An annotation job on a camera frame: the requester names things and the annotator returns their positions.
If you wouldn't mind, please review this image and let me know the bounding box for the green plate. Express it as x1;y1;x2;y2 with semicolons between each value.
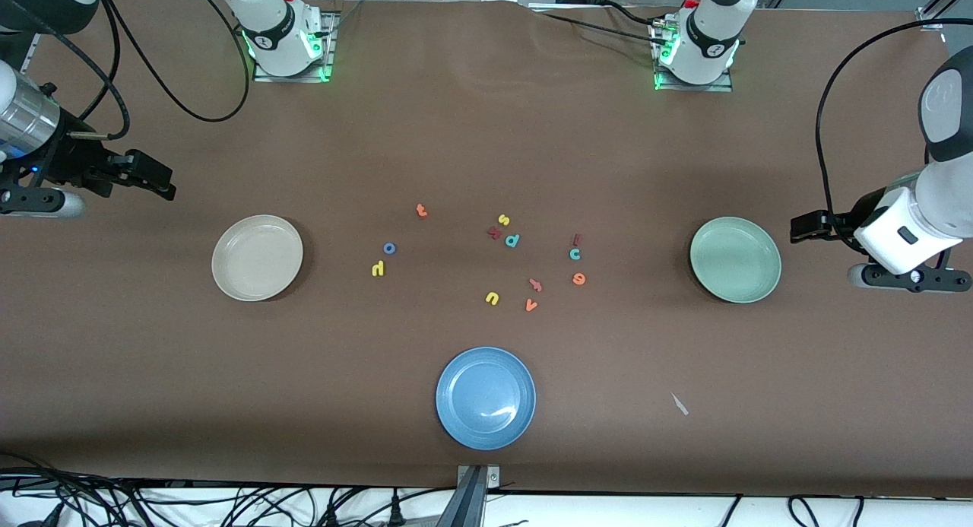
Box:
689;217;783;305

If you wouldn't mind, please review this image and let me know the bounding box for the beige brown plate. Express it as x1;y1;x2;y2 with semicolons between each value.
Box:
211;214;305;303

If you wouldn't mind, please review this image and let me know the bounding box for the aluminium corner profile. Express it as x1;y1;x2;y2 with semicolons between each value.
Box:
916;0;973;32

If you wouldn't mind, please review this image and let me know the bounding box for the brown table cover sheet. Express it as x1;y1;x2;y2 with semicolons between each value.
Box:
0;0;973;499

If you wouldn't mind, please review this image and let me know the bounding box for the blue plate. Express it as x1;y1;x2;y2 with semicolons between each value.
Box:
436;347;537;451

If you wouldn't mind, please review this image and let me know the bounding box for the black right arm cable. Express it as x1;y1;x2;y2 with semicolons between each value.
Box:
67;0;253;141

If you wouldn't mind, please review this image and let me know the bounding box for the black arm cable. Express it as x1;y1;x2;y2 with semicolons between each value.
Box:
67;0;253;141
816;17;973;246

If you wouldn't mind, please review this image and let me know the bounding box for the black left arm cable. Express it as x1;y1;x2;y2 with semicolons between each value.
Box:
816;17;973;246

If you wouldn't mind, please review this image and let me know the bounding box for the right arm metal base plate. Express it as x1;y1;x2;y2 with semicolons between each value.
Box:
252;11;336;84

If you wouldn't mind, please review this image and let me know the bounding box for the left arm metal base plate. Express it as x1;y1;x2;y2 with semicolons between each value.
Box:
654;16;735;94

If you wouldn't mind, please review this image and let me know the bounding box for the looped black cable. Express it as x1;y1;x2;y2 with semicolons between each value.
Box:
787;495;866;527

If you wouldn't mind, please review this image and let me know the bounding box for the short black table cable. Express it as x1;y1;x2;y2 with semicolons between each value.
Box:
601;1;664;26

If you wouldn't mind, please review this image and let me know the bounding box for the long black table cable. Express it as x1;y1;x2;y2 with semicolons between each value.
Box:
541;11;671;47

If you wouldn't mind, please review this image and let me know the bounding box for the black cable tangle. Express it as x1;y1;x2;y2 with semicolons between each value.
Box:
0;452;457;527

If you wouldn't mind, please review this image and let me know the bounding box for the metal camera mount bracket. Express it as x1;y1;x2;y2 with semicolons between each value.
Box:
437;464;502;527

